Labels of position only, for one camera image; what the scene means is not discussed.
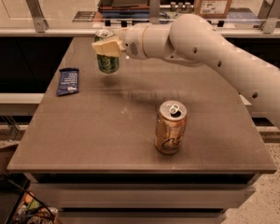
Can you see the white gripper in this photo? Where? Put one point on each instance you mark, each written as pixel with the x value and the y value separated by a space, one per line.
pixel 132 41

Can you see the green soda can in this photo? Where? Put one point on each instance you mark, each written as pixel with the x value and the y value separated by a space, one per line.
pixel 106 64

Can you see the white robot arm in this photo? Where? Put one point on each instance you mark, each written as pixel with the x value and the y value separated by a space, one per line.
pixel 190 40

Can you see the blue rxbar blueberry wrapper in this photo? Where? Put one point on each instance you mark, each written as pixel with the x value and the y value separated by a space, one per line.
pixel 68 81

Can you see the orange soda can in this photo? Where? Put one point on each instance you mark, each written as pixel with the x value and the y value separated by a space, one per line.
pixel 171 124

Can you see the cardboard box with label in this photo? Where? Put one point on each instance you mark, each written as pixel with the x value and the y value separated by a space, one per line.
pixel 211 9

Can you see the table drawer front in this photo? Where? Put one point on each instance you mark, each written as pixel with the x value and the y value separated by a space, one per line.
pixel 142 195

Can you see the snack bag bin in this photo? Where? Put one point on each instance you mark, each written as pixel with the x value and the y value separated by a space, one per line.
pixel 18 205

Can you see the middle metal glass bracket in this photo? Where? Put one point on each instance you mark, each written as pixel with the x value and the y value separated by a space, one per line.
pixel 154 11

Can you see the metal glass bracket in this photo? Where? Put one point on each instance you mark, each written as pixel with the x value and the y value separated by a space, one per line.
pixel 154 11
pixel 272 16
pixel 40 23

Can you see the left metal glass bracket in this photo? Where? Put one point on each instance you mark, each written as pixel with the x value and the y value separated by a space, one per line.
pixel 40 23

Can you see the right metal glass bracket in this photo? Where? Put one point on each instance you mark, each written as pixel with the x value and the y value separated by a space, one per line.
pixel 272 16

